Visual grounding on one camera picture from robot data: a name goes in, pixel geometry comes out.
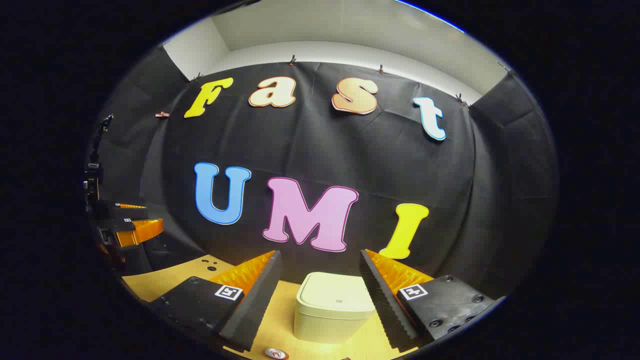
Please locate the red pop can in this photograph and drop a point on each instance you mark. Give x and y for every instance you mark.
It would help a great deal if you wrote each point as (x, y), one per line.
(276, 354)

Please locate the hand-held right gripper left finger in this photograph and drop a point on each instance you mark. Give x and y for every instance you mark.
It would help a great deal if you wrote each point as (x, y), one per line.
(257, 305)

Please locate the black backdrop cloth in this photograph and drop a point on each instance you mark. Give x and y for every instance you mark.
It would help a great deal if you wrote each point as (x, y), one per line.
(320, 150)

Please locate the copper backdrop clip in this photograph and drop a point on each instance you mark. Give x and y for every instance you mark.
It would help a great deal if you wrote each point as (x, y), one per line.
(162, 114)

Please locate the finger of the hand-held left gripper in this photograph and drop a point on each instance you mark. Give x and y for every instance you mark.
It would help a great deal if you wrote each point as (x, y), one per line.
(125, 227)
(117, 211)

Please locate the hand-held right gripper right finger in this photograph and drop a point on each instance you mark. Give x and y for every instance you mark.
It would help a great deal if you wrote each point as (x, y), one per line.
(385, 305)

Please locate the pale green desktop garbage bin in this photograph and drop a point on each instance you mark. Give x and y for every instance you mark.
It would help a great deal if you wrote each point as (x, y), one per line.
(332, 310)

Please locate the wooden desktop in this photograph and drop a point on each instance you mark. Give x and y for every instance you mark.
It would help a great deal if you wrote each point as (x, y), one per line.
(165, 277)

